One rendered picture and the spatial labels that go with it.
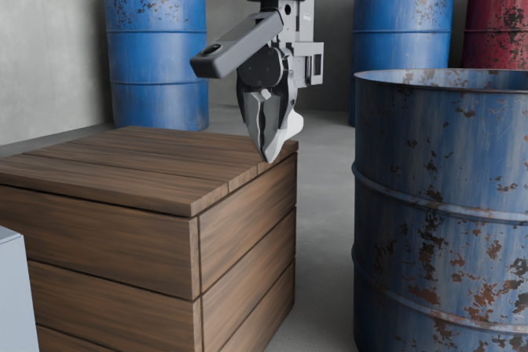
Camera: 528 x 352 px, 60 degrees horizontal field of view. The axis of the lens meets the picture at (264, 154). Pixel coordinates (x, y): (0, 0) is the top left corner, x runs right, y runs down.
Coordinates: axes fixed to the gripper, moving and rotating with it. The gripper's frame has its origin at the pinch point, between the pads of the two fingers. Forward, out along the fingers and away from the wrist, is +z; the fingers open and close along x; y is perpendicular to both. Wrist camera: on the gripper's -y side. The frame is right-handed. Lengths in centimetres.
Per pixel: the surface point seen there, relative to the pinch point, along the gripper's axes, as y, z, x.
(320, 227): 61, 40, 36
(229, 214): -1.5, 9.2, 5.3
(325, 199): 82, 39, 50
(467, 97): 16.4, -7.3, -18.4
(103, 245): -15.2, 12.4, 15.0
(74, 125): 78, 37, 237
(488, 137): 17.3, -2.6, -21.1
